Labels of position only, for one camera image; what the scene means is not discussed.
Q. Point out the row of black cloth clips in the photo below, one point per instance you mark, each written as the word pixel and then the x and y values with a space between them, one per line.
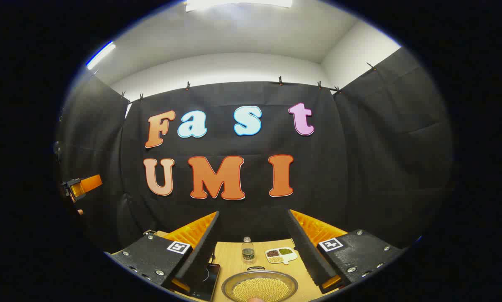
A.
pixel 280 80

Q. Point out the ceiling light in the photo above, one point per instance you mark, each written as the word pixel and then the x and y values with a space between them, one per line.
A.
pixel 100 55
pixel 238 3

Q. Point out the white divided bean dish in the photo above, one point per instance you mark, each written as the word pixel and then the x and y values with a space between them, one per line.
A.
pixel 281 256

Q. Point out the clear plastic water bottle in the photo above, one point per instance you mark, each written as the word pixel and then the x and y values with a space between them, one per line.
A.
pixel 248 251

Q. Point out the black induction cooktop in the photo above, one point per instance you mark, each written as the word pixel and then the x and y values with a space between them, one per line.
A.
pixel 206 281

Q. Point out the pile of yellow soybeans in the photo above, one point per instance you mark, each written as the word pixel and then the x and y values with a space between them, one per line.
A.
pixel 261 289

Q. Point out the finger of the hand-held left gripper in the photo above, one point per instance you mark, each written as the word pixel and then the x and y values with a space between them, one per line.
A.
pixel 89 184

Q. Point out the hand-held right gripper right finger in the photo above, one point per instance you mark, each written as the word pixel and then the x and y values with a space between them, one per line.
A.
pixel 307 256

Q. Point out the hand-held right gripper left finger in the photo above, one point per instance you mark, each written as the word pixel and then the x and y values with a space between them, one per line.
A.
pixel 200 256

